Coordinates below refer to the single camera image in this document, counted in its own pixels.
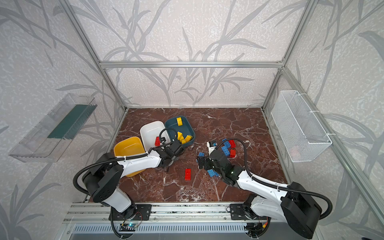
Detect red lego brick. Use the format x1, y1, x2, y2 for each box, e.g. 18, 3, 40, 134
185, 169, 192, 181
155, 137, 161, 147

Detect red lego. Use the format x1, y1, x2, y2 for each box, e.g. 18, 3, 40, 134
229, 140, 237, 158

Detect blue lego cluster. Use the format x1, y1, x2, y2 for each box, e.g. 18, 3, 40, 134
222, 139, 231, 149

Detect small yellow lego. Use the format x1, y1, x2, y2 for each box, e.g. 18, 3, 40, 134
183, 135, 193, 144

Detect yellow plastic bin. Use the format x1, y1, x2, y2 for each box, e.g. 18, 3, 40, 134
113, 136, 148, 178

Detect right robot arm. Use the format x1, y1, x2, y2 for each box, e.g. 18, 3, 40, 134
197, 141, 333, 239

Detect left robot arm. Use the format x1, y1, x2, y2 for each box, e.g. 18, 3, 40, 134
73, 128, 185, 219

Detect white plastic bin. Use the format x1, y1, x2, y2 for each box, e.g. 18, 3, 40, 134
140, 121, 166, 151

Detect teal plastic bin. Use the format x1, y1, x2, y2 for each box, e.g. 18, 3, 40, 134
165, 116, 196, 148

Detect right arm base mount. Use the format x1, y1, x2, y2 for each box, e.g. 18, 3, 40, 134
226, 204, 261, 221

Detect aluminium front rail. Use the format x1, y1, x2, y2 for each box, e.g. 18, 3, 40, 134
63, 202, 234, 224

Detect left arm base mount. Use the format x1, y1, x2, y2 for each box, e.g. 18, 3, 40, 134
109, 204, 152, 221

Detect white wire wall basket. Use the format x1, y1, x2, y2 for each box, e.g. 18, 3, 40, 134
271, 90, 332, 163

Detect clear plastic wall shelf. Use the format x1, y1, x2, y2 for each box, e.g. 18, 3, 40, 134
9, 94, 97, 163

